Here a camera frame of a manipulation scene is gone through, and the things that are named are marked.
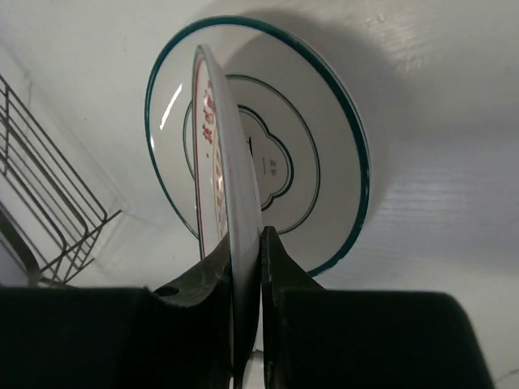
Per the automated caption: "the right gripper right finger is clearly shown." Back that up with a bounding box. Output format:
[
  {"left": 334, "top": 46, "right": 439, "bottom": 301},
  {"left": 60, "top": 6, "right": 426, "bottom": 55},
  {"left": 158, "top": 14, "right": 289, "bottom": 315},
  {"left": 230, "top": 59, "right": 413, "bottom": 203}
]
[{"left": 260, "top": 227, "right": 493, "bottom": 388}]

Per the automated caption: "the grey wire dish rack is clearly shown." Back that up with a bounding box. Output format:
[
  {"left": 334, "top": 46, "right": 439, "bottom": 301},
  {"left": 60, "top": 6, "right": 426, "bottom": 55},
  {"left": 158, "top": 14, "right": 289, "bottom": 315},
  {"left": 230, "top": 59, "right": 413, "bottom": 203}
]
[{"left": 1, "top": 80, "right": 121, "bottom": 287}]

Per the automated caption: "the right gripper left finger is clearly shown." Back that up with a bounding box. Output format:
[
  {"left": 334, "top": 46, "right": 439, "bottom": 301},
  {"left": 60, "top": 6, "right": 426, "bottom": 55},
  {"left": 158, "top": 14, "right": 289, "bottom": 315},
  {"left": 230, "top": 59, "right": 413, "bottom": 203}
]
[{"left": 1, "top": 239, "right": 232, "bottom": 388}]

